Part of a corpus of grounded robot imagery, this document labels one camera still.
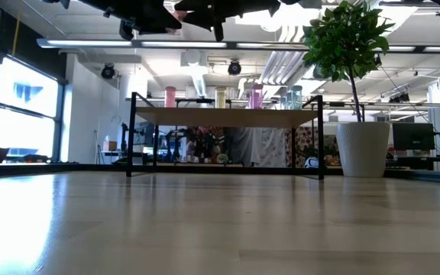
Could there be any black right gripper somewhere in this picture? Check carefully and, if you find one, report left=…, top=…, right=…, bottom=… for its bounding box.
left=173, top=0, right=282, bottom=43

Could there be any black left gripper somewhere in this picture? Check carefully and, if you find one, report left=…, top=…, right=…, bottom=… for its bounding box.
left=40, top=0, right=183, bottom=42

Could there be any yellow pill bottle white cap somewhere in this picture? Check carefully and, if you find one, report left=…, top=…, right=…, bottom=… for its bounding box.
left=214, top=86, right=227, bottom=109

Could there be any long linear ceiling light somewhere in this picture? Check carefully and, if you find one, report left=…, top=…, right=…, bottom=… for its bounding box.
left=36, top=37, right=440, bottom=54

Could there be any black ceiling spotlight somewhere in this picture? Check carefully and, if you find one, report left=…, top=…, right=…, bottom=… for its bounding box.
left=100, top=63, right=116, bottom=80
left=227, top=59, right=243, bottom=76

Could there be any person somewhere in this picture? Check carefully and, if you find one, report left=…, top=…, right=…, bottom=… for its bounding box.
left=183, top=128, right=225, bottom=163

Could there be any grey hanging cloth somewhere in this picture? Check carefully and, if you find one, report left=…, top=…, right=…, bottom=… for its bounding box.
left=225, top=128, right=261, bottom=167

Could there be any green leafy plant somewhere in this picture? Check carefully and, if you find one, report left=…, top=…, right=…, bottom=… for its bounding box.
left=302, top=0, right=396, bottom=123

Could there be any white hanging cloth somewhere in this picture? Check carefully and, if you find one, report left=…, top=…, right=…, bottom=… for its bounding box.
left=256, top=128, right=288, bottom=168

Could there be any patterned hanging cloth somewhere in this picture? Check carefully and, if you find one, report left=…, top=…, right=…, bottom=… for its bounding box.
left=294, top=125, right=316, bottom=169

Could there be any white plant pot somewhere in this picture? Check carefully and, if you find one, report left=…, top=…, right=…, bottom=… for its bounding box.
left=334, top=121, right=392, bottom=179

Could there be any black computer monitor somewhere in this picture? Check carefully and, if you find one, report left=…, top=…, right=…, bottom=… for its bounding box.
left=391, top=121, right=436, bottom=152

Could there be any white ceiling air duct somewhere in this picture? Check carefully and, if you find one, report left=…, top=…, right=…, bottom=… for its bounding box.
left=180, top=49, right=210, bottom=99

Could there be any wooden shelf black metal frame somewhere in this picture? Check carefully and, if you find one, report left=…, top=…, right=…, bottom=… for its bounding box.
left=124, top=91, right=325, bottom=180

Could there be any black aluminium table frame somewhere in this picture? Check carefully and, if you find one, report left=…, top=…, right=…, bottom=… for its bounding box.
left=0, top=162, right=440, bottom=185

